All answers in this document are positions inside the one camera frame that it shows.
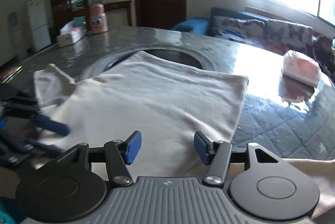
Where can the blue sofa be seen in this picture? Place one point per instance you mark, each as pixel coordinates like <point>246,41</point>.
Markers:
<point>193,26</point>

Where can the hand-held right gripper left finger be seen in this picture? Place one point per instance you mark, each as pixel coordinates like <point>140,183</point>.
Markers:
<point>133,148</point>

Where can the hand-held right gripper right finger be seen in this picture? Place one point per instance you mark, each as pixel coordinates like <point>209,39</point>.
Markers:
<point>201,148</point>

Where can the white refrigerator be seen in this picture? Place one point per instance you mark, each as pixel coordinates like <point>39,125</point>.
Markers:
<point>39,25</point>

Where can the pink white tissue pack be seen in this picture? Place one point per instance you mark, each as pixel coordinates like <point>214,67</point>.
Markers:
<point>301,68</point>

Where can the cream knit garment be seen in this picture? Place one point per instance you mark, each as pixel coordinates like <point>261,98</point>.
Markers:
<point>146,101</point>

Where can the white water dispenser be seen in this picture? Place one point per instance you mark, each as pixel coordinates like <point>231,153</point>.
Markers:
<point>18,38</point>

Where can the round black induction cooker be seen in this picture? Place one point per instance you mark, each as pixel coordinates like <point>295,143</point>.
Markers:
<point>180,56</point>

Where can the butterfly print cushion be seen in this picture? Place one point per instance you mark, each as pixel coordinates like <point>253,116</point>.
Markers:
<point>288,35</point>
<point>235,29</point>

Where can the dark wooden side table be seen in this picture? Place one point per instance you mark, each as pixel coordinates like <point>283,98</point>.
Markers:
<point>117,13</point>

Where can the pink thermos bottle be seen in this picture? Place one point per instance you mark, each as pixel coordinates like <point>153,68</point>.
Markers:
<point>98,19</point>

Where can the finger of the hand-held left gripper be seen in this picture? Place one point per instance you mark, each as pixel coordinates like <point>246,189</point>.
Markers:
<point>55,126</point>
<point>44,146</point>

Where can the white tissue box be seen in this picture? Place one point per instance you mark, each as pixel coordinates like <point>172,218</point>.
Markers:
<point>68,36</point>

